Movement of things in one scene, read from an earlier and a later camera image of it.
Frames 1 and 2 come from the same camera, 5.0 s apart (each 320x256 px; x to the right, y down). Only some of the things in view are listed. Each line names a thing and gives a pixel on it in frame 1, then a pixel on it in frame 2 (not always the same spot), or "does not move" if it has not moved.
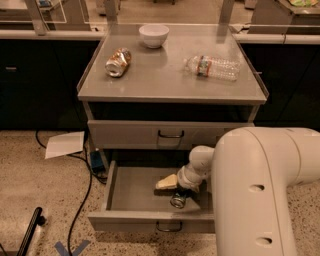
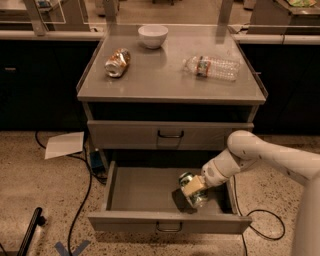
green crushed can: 178,200 to 197,199
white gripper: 184,180 to 213,174
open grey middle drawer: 132,203 does not move
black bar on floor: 36,219 does not move
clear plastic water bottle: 212,67 does not move
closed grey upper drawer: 158,134 does not move
